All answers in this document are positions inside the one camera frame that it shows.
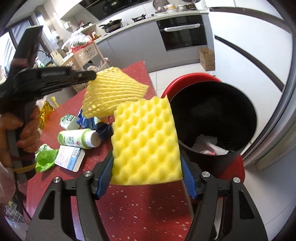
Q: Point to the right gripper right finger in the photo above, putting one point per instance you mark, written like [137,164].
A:
[224,209]

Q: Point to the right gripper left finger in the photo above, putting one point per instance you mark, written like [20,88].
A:
[53,219]

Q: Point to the white blue carton box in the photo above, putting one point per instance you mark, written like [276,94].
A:
[70,158]

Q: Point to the white paper towel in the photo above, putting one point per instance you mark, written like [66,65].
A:
[207,145]

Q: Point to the green coconut water bottle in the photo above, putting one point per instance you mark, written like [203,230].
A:
[82,138]

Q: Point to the green plastic bag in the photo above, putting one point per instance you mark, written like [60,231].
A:
[45,158]

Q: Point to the Dettol cleaner bottle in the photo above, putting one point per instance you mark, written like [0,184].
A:
[69,122]

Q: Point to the blue plastic bag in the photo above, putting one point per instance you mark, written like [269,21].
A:
[103,130]

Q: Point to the yellow egg-crate sponge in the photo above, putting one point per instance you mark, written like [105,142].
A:
[145,144]

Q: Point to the yellow foam fruit net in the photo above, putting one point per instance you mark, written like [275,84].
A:
[110,88]

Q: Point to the black trash bin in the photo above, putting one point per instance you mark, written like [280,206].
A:
[218,110]

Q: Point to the person's left hand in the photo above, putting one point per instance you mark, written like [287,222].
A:
[29,137]

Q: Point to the gold foil bag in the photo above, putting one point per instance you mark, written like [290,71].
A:
[45,112]

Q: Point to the red chair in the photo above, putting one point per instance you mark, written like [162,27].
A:
[236,169]

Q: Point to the beige tiered storage cart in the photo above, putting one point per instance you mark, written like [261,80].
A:
[89,54]

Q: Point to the black wok on stove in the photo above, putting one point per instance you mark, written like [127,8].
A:
[112,26]

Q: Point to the black range hood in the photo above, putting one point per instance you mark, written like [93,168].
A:
[104,8]

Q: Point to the cardboard box on floor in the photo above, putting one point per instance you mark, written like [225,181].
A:
[207,58]

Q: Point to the white refrigerator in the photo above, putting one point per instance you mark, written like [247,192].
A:
[253,48]

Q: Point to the black built-in oven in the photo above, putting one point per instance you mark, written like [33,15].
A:
[182,32]

